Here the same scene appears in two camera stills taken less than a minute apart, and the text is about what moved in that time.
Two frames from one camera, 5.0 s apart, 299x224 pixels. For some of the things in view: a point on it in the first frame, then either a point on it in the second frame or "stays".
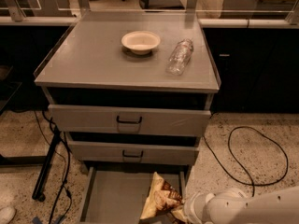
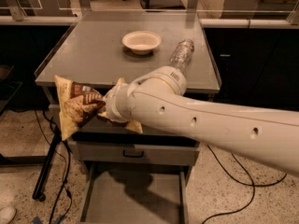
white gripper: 199,205 -> 112,106
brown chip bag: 163,198 -> 78,104
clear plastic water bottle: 179,57 stays
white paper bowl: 140,42 stays
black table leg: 46,165 stays
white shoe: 7,215 stays
